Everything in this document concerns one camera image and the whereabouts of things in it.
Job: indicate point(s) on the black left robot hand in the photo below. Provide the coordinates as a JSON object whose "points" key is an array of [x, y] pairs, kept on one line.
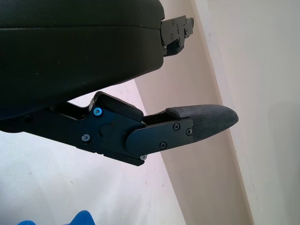
{"points": [[70, 51]]}

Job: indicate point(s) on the blue plastic tray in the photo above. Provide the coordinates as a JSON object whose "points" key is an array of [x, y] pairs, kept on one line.
{"points": [[82, 219]]}

